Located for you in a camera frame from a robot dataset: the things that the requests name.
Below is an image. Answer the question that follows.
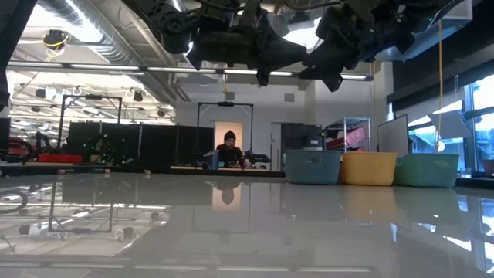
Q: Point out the black yellow ceiling cable reel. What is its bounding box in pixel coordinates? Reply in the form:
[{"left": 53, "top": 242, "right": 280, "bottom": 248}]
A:
[{"left": 42, "top": 29, "right": 71, "bottom": 52}]

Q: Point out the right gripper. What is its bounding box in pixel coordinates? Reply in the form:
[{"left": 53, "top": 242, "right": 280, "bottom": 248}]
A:
[{"left": 299, "top": 0, "right": 418, "bottom": 93}]

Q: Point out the yellow plastic bin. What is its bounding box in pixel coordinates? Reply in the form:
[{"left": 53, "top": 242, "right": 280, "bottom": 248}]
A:
[{"left": 338, "top": 151, "right": 399, "bottom": 187}]

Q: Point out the grey monitor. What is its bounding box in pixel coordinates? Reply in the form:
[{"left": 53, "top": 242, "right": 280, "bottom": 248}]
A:
[{"left": 377, "top": 114, "right": 410, "bottom": 154}]

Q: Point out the red black equipment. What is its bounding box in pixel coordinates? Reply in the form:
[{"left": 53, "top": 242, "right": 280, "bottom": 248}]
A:
[{"left": 0, "top": 137, "right": 38, "bottom": 163}]

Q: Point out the metal wire shelf rack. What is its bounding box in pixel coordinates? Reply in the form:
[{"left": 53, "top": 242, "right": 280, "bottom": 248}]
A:
[{"left": 325, "top": 117, "right": 372, "bottom": 152}]

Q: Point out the black frame workstation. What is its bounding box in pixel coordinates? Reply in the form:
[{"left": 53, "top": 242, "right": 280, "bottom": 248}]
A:
[
  {"left": 57, "top": 93, "right": 215, "bottom": 174},
  {"left": 196, "top": 101, "right": 255, "bottom": 171}
]

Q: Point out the dark teal plastic bin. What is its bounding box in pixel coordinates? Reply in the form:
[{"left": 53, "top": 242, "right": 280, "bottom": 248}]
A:
[{"left": 285, "top": 149, "right": 343, "bottom": 185}]

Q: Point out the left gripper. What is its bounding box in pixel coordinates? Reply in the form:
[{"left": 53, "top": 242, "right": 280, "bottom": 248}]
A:
[{"left": 184, "top": 3, "right": 310, "bottom": 88}]

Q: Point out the black cabinet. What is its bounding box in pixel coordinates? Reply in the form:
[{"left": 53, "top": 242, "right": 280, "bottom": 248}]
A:
[{"left": 280, "top": 122, "right": 324, "bottom": 152}]

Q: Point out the person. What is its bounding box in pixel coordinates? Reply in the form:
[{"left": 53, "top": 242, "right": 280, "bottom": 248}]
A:
[{"left": 215, "top": 130, "right": 249, "bottom": 169}]

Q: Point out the linear ceiling light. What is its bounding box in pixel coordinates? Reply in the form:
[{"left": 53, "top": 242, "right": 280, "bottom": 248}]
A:
[
  {"left": 5, "top": 60, "right": 217, "bottom": 76},
  {"left": 223, "top": 68, "right": 374, "bottom": 82}
]

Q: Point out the red box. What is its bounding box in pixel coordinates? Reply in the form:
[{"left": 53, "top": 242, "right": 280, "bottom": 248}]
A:
[{"left": 37, "top": 153, "right": 83, "bottom": 164}]

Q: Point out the silver ventilation duct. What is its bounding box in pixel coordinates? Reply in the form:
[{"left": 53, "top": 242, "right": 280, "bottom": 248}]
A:
[{"left": 36, "top": 0, "right": 190, "bottom": 103}]

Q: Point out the mint green plastic bin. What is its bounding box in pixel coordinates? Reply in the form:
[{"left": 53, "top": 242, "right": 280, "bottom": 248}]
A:
[{"left": 393, "top": 153, "right": 461, "bottom": 189}]

